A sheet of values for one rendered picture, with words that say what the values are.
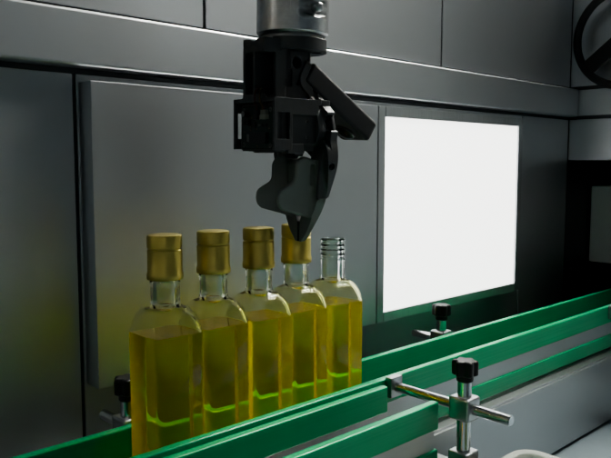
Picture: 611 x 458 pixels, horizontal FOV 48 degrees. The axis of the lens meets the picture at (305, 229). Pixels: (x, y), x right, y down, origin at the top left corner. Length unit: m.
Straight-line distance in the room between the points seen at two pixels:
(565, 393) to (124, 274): 0.78
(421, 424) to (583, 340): 0.61
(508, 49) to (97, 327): 0.98
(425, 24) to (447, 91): 0.12
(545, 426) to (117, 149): 0.80
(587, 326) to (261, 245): 0.76
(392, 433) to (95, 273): 0.36
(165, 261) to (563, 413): 0.80
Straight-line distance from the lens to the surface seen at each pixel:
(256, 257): 0.74
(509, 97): 1.41
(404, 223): 1.14
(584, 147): 1.65
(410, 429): 0.78
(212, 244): 0.71
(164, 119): 0.83
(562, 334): 1.27
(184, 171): 0.84
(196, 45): 0.88
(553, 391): 1.23
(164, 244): 0.68
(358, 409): 0.83
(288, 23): 0.72
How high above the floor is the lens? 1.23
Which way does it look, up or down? 5 degrees down
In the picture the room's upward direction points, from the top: straight up
